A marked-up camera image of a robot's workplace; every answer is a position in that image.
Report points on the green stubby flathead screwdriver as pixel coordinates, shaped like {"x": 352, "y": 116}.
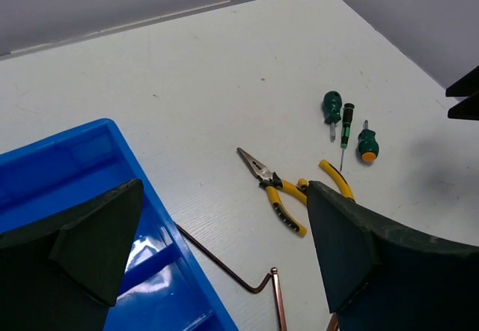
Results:
{"x": 331, "y": 106}

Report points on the slim black-green precision screwdriver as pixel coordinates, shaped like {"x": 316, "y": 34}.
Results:
{"x": 345, "y": 129}

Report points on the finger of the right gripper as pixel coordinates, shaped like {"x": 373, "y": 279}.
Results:
{"x": 466, "y": 86}
{"x": 467, "y": 108}

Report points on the green stubby orange-capped screwdriver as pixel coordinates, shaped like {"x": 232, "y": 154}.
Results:
{"x": 368, "y": 147}

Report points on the blue compartment bin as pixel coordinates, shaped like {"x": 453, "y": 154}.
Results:
{"x": 163, "y": 286}

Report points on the yellow needle-nose pliers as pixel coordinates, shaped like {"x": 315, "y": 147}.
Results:
{"x": 273, "y": 185}

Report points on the long brown hex key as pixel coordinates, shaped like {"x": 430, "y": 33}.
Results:
{"x": 224, "y": 267}

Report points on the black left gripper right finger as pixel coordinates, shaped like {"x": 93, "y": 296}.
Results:
{"x": 379, "y": 274}

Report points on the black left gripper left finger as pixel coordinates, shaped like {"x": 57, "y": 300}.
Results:
{"x": 64, "y": 271}

